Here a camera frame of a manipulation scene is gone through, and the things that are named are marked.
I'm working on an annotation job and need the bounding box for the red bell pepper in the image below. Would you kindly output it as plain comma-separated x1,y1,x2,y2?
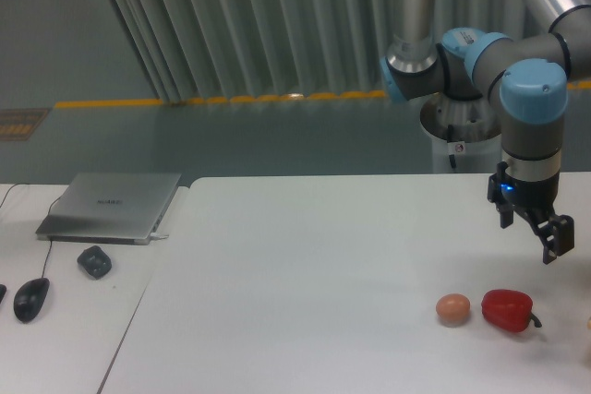
481,289,542,333

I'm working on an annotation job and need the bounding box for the brown egg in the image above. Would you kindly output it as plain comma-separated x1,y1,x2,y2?
435,293,471,325

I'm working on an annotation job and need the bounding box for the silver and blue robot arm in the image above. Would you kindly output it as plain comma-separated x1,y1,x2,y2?
380,0,590,263

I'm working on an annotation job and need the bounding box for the black pedestal cable with tag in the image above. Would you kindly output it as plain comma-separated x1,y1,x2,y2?
445,124,465,172

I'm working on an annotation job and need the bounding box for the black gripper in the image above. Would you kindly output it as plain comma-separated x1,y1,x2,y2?
488,161,574,264

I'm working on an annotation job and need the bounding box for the black mouse cable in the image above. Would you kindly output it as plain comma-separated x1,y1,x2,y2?
39,194,69,279

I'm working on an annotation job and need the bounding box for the white cylindrical robot pedestal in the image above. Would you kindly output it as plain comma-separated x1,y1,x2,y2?
420,94,501,173

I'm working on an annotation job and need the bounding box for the small black plastic gadget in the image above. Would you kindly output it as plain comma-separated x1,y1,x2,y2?
77,245,113,280

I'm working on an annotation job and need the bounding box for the black computer mouse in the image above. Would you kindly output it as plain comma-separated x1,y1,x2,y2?
13,277,50,323

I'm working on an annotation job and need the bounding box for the thin black laptop cable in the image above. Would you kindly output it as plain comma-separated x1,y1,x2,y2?
0,183,70,209

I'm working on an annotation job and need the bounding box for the silver closed laptop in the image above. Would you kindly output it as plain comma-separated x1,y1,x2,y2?
36,173,181,245

